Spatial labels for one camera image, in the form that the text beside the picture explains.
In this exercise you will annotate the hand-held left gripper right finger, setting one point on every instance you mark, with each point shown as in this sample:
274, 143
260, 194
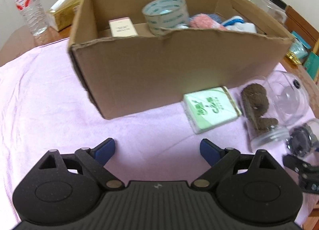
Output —
210, 150

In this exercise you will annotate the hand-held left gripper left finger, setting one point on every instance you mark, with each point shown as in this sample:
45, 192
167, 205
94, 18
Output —
106, 150

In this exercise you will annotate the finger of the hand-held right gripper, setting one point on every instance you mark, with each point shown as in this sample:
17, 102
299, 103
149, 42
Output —
309, 177

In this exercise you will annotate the clear jar with black contents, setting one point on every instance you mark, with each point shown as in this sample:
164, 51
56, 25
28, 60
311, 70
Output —
301, 140

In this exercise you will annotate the green tissue pack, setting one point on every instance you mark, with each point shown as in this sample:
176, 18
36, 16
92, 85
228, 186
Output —
211, 109

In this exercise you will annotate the brown cardboard box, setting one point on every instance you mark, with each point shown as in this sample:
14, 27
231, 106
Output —
149, 75

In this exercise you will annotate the small pink carton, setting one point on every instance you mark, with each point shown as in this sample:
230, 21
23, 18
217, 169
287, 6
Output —
123, 27

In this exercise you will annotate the white sock with blue stripe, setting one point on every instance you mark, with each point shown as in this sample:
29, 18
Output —
244, 27

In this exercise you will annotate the pink knit sock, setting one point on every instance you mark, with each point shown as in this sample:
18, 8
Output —
204, 22

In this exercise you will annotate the blue knit sock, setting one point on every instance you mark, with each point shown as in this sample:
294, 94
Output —
215, 17

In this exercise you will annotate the clear packing tape roll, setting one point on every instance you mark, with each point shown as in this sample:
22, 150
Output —
164, 18

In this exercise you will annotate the clear jar with brown contents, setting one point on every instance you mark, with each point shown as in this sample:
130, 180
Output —
256, 105

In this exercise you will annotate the pink towel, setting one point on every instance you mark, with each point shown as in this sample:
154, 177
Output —
49, 110

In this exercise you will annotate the clear plastic dome container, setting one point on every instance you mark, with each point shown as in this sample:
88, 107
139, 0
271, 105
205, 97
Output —
289, 95

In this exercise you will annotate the green and orange packet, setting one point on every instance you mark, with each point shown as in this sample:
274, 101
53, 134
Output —
311, 67

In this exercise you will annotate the gold ornament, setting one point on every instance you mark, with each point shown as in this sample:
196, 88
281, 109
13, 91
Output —
293, 58

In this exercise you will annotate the teal foil packet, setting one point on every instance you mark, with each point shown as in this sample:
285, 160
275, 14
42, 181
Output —
300, 45

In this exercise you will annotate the yellow tissue box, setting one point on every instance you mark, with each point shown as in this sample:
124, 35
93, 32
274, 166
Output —
63, 11

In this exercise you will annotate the wooden chair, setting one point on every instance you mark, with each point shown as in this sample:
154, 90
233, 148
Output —
304, 23

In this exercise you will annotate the large clear jar black lid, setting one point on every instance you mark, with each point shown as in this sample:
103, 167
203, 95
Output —
270, 1

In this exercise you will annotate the plastic water bottle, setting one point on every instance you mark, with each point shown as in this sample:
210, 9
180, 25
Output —
30, 6

